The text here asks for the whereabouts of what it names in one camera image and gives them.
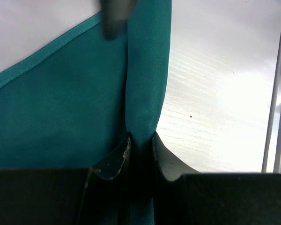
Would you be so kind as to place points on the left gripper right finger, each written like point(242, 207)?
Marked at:
point(184, 196)

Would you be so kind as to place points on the teal cloth napkin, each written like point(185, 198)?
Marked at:
point(69, 97)

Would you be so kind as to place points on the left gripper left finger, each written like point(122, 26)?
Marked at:
point(98, 195)

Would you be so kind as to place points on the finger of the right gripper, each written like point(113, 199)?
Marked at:
point(114, 16)

